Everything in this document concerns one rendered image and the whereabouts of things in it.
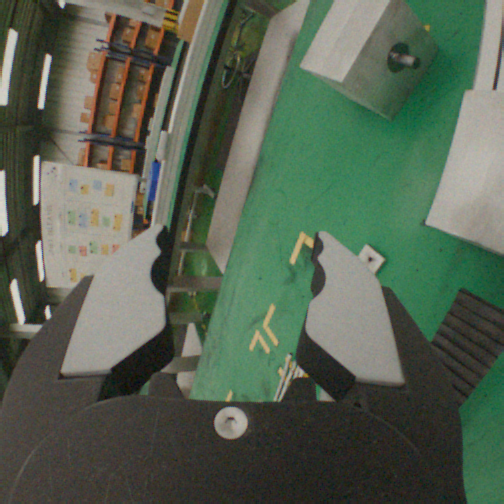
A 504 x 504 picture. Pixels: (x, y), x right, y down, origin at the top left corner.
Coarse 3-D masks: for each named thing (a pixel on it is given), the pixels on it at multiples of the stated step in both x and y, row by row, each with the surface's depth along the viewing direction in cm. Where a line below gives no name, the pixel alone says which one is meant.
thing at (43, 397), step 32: (64, 320) 6; (32, 352) 5; (64, 352) 5; (32, 384) 4; (64, 384) 4; (96, 384) 4; (0, 416) 3; (32, 416) 3; (64, 416) 4; (0, 448) 3; (32, 448) 3; (0, 480) 2
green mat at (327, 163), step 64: (320, 0) 34; (448, 0) 16; (448, 64) 18; (320, 128) 35; (384, 128) 25; (448, 128) 19; (256, 192) 51; (320, 192) 34; (384, 192) 25; (256, 256) 49; (384, 256) 25; (448, 256) 19; (256, 320) 47; (256, 384) 45
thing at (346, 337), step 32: (320, 256) 9; (352, 256) 9; (320, 288) 9; (352, 288) 8; (320, 320) 6; (352, 320) 6; (384, 320) 6; (320, 352) 6; (352, 352) 6; (384, 352) 6; (320, 384) 6; (352, 384) 5; (384, 384) 5
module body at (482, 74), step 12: (492, 0) 8; (492, 12) 8; (492, 24) 9; (492, 36) 9; (480, 48) 10; (492, 48) 9; (480, 60) 10; (492, 60) 9; (480, 72) 10; (492, 72) 9; (480, 84) 10; (492, 84) 10
